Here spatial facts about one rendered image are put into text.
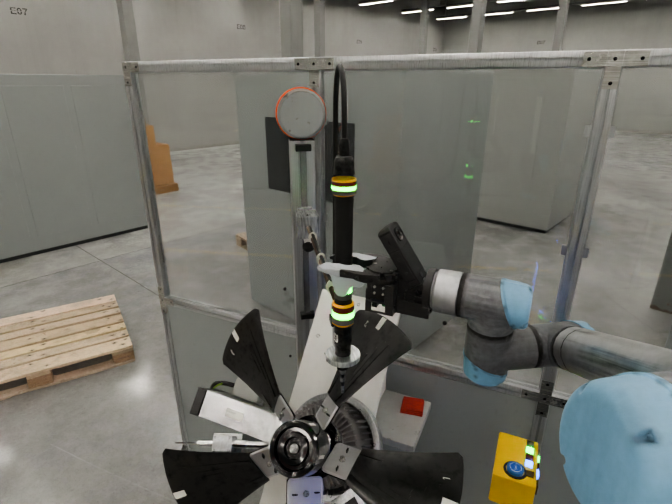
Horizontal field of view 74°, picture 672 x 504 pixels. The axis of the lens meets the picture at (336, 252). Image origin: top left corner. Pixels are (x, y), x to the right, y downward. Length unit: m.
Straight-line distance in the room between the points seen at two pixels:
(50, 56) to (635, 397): 13.23
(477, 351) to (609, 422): 0.38
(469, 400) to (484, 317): 1.05
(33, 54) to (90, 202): 7.15
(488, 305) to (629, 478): 0.37
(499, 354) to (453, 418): 1.07
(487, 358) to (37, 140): 5.90
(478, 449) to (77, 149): 5.65
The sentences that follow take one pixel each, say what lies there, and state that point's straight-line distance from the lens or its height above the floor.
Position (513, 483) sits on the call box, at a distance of 1.29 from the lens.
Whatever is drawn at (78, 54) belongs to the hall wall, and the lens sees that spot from 13.55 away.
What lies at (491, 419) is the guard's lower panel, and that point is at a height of 0.83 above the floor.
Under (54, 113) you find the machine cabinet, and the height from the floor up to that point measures 1.63.
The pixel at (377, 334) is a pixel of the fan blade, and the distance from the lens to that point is 1.07.
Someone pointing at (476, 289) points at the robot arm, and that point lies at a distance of 0.74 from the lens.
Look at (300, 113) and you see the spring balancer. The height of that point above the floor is 1.88.
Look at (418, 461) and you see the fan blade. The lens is 1.09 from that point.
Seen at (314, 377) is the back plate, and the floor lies 1.16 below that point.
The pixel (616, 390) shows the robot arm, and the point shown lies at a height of 1.74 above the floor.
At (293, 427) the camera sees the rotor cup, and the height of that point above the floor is 1.25.
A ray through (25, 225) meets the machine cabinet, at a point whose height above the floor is 0.39.
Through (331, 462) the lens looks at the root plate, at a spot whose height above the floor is 1.18.
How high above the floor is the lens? 1.98
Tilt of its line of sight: 21 degrees down
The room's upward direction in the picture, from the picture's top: straight up
